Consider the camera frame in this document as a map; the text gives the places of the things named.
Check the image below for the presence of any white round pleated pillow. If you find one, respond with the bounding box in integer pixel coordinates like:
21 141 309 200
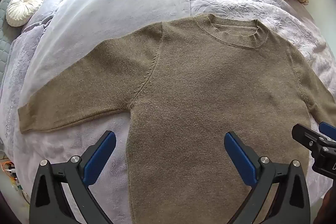
6 0 45 27

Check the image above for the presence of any person's right forearm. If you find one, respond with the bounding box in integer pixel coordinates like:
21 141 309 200
314 186 336 224

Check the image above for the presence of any olive brown knit sweater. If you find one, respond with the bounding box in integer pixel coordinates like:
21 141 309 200
18 13 336 224

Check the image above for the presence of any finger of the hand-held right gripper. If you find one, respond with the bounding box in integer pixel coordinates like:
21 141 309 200
292 123 327 152
318 122 336 141

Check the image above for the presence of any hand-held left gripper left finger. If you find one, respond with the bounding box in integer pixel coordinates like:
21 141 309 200
28 130 117 224

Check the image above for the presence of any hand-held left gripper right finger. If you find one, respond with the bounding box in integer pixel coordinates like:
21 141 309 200
224 132 311 224

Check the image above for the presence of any lavender fleece blanket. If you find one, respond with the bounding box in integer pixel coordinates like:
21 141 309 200
13 0 191 224

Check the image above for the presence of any bundle of floor cables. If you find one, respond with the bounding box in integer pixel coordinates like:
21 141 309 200
0 157 29 203

